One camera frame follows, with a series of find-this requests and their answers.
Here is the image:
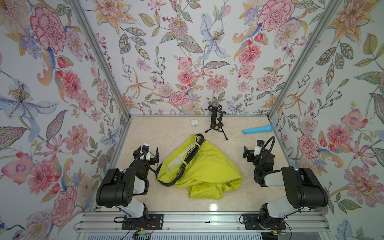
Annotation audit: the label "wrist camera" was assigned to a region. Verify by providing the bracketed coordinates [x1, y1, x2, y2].
[254, 140, 265, 156]
[140, 144, 151, 161]

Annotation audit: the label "black microphone on tripod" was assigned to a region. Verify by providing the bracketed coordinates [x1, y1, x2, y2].
[205, 100, 228, 141]

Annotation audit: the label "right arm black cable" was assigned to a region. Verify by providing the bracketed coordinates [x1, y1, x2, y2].
[253, 136, 276, 169]

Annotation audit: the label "lime green trousers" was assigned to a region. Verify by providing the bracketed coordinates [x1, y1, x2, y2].
[172, 139, 243, 200]

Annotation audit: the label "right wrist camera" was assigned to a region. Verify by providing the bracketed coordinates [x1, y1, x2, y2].
[254, 140, 265, 156]

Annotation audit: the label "aluminium front rail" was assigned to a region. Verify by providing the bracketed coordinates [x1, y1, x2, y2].
[74, 211, 330, 234]

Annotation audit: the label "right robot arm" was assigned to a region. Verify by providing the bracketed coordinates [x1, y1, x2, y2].
[239, 137, 329, 230]

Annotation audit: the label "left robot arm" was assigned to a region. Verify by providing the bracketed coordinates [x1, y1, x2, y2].
[96, 145, 160, 228]

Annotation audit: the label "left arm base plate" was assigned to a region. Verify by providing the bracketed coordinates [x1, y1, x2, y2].
[122, 214, 164, 231]

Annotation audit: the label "black leather belt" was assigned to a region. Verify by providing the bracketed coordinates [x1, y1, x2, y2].
[156, 134, 205, 187]

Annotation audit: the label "blue toy microphone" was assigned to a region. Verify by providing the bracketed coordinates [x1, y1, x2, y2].
[243, 125, 275, 134]

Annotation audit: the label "small white earbud case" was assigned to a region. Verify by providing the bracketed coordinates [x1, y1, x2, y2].
[190, 120, 199, 127]

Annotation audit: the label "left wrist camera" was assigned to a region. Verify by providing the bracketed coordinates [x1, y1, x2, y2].
[140, 144, 151, 161]

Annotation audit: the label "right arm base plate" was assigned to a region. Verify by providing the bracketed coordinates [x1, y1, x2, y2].
[239, 214, 287, 231]

